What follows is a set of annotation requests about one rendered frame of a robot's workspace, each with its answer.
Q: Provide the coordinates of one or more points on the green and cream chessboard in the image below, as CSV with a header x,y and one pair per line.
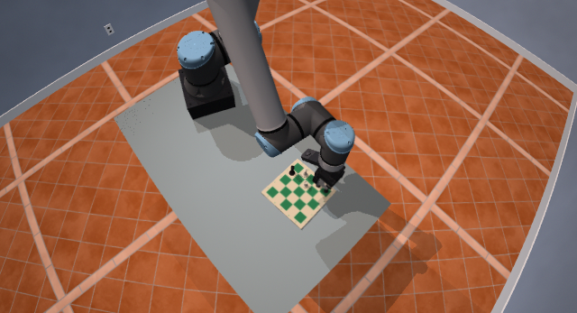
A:
x,y
287,193

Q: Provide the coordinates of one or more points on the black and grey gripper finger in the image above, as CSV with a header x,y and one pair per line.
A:
x,y
319,182

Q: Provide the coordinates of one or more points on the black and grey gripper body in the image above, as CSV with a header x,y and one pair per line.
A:
x,y
329,177

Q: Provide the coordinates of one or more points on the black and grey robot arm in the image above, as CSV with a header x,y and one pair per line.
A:
x,y
202,55

